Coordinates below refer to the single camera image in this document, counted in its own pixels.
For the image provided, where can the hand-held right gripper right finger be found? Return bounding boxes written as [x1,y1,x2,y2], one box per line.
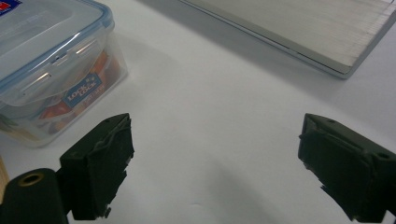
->
[297,113,396,224]

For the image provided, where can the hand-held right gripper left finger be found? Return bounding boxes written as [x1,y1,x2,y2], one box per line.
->
[56,112,135,221]

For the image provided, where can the clear container with blue-rimmed lid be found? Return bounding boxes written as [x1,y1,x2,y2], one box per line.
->
[0,0,129,148]

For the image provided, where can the wooden board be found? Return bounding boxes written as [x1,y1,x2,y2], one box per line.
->
[0,155,10,204]

